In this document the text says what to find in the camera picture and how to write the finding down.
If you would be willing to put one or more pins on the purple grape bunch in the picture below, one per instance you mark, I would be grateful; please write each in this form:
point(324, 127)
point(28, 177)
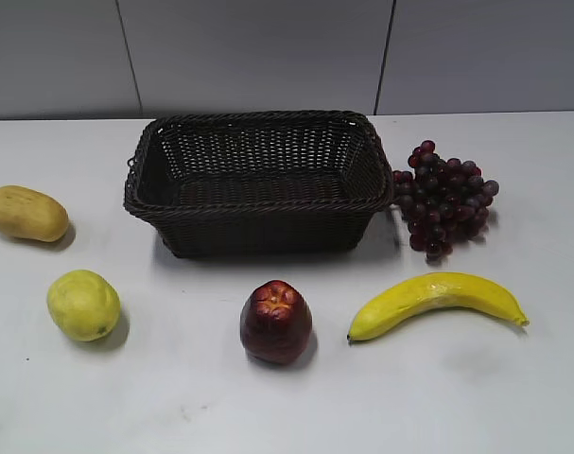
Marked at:
point(442, 201)

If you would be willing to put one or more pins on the dark woven wicker basket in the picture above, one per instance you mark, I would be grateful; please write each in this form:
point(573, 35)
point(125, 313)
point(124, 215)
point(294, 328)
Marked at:
point(270, 182)

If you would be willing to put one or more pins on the dark red apple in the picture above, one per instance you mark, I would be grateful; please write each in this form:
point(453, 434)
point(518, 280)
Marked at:
point(275, 323)

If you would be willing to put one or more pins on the yellow banana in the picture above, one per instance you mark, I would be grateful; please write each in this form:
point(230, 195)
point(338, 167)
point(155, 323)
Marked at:
point(433, 291)

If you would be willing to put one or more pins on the yellow-green lemon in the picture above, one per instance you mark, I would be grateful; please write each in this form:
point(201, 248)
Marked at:
point(83, 305)

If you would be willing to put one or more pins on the tan potato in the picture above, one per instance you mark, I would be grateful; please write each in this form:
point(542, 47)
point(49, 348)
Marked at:
point(29, 214)

